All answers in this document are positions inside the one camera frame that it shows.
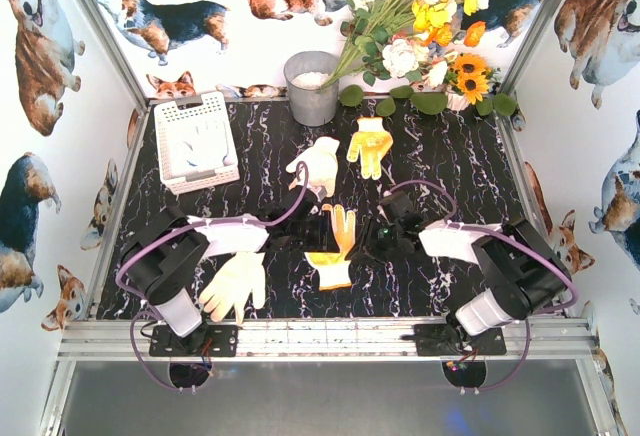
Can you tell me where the yellow palm glove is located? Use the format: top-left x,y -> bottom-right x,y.
304,204 -> 356,291

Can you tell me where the orange dotted glove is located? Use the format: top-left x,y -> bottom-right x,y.
346,117 -> 393,180

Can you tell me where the white glove orange cuff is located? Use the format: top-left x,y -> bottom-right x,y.
171,121 -> 228,175

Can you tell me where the white plastic storage basket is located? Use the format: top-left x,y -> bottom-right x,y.
154,91 -> 240,195

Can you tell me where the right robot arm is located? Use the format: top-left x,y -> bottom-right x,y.
346,191 -> 578,337

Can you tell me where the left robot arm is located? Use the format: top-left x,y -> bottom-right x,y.
116,203 -> 341,338

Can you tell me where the cream glove at front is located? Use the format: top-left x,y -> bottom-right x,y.
199,252 -> 266,325

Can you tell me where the cream knit glove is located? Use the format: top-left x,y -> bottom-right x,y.
286,136 -> 339,198

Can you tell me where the grey metal bucket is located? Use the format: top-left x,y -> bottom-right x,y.
283,51 -> 339,127

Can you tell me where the small sunflower pot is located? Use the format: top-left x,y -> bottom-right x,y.
445,53 -> 501,111

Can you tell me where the artificial flower bouquet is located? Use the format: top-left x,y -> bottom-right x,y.
324,0 -> 490,88

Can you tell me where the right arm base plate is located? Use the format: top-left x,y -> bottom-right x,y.
400,315 -> 507,357

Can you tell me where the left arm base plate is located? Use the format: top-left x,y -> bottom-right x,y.
149,322 -> 239,357

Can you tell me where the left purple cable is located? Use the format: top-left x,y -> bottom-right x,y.
114,160 -> 321,393

